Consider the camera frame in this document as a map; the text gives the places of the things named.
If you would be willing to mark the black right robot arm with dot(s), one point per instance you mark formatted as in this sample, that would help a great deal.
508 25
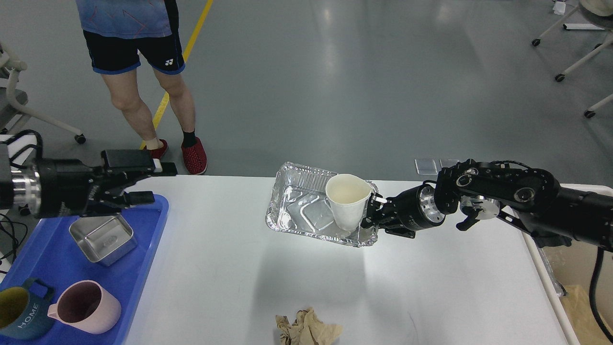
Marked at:
529 199

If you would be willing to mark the blue home mug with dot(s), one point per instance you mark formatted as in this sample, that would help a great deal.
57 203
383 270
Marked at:
24 310

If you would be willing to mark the white plastic bin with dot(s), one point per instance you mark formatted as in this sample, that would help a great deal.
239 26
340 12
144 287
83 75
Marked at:
571 268

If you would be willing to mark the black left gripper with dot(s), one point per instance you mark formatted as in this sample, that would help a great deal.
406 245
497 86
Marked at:
61 188

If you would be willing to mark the pink plastic mug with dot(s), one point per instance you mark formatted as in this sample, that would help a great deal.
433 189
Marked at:
86 306

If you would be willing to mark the white wheeled chair base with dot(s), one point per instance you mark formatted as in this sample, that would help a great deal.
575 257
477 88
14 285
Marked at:
580 34

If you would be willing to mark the clear floor plate right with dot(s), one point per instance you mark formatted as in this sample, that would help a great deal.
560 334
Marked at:
448 163

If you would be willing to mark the person in blue shirt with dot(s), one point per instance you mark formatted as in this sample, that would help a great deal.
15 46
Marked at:
117 34

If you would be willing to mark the brown paper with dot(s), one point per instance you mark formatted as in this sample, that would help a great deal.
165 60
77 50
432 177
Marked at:
307 329

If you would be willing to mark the aluminium foil tray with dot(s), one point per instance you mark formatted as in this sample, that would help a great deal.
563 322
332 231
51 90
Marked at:
298 205

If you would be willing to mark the square stainless steel container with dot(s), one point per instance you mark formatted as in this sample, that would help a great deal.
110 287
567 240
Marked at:
104 239

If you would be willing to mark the white paper cup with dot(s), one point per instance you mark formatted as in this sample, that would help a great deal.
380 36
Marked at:
347 195

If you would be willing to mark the clear floor plate left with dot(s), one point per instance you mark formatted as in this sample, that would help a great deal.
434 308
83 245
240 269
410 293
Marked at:
426 166

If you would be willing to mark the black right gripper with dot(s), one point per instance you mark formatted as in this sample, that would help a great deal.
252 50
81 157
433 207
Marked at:
403 215

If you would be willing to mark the clear floor plate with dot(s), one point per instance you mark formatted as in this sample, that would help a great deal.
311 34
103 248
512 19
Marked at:
426 166
448 163

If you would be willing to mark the blue plastic tray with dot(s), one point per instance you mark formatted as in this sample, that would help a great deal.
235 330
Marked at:
51 255

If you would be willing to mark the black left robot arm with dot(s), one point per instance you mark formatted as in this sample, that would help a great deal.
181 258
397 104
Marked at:
106 187

